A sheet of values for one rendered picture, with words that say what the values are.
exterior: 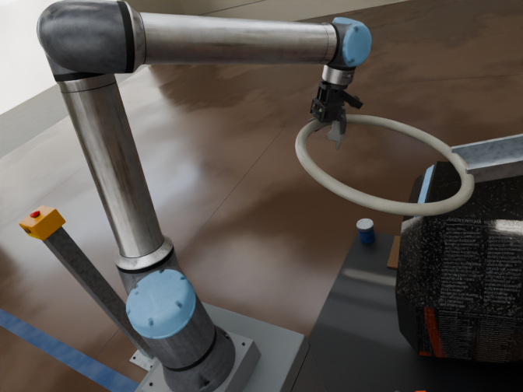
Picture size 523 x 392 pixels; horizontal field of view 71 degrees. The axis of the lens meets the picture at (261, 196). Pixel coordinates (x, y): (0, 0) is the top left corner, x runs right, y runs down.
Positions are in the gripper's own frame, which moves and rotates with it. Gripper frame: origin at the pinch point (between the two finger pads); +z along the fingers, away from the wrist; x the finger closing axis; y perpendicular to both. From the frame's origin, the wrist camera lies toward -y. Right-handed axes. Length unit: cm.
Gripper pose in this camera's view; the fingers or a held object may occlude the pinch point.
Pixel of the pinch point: (328, 138)
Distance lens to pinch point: 126.7
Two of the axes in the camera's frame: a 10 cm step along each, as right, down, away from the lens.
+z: -1.0, 7.9, 6.1
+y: -8.9, 2.1, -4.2
